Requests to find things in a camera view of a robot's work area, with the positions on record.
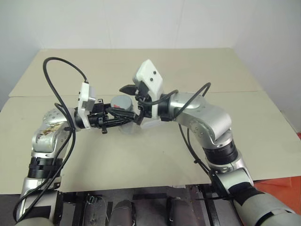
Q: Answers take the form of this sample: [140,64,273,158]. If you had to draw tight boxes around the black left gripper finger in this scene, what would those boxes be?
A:
[105,117,138,127]
[106,106,136,119]

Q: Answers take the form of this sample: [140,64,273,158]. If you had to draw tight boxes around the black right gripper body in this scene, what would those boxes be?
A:
[133,81,154,111]

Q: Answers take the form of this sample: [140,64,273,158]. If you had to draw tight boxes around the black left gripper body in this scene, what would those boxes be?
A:
[88,99,111,135]

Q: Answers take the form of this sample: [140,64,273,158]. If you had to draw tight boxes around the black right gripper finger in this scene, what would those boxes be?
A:
[135,105,146,126]
[119,84,137,96]

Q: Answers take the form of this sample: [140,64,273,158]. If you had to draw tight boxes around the grey jar lid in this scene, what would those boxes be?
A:
[110,95,134,112]

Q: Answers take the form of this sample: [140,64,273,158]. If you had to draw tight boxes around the clear plastic jar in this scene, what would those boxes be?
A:
[117,110,143,135]

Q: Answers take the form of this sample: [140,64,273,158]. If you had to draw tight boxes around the translucent white box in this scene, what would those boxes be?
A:
[141,118,163,129]

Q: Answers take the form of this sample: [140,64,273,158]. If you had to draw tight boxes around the dark rounded shape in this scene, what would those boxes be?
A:
[110,200,135,226]

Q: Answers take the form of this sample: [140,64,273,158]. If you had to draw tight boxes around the orange sheet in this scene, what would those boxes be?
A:
[254,131,301,210]

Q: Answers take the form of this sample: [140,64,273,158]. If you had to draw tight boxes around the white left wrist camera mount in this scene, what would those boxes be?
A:
[77,81,97,130]

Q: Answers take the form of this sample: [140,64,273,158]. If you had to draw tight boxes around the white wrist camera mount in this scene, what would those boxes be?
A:
[77,81,97,130]
[134,59,165,120]

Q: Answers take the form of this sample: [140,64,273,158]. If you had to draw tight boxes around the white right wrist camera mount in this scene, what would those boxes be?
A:
[134,59,165,120]

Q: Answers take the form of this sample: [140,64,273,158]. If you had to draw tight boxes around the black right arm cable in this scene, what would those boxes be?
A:
[137,82,236,202]

